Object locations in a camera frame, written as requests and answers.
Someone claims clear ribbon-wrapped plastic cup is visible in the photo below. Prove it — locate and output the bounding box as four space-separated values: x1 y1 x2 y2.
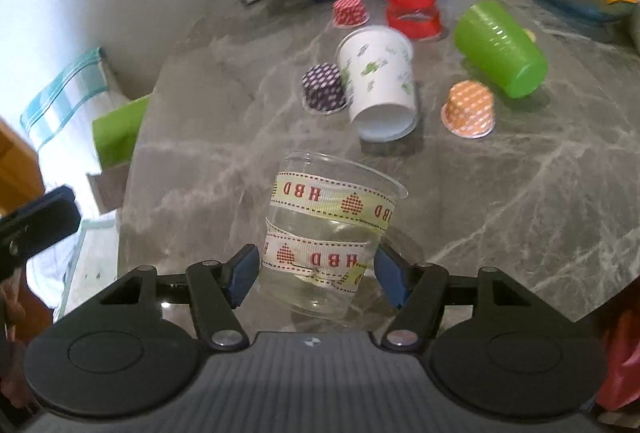
258 150 408 319

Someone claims white paper cup green print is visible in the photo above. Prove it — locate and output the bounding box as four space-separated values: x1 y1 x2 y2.
336 26 418 142

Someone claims green plastic cup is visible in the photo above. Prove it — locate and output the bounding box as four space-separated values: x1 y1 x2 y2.
454 0 549 99

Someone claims red transparent plastic cup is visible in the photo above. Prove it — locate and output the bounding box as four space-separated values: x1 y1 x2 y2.
386 0 444 41

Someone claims green chair seat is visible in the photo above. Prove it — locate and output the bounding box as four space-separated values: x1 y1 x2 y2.
92 95 151 170

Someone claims striped white teal cloth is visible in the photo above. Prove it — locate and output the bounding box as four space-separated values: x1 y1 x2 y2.
20 47 110 151

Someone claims orange polka dot cupcake liner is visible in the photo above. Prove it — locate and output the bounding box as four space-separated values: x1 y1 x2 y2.
440 80 496 139

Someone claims purple polka dot cupcake liner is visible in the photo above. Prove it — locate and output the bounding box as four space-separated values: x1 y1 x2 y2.
302 62 347 114

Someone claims red bag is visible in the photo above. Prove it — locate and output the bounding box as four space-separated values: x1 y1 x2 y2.
597 309 640 411

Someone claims red polka dot cupcake liner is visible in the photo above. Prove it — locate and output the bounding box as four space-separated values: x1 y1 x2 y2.
332 0 369 29

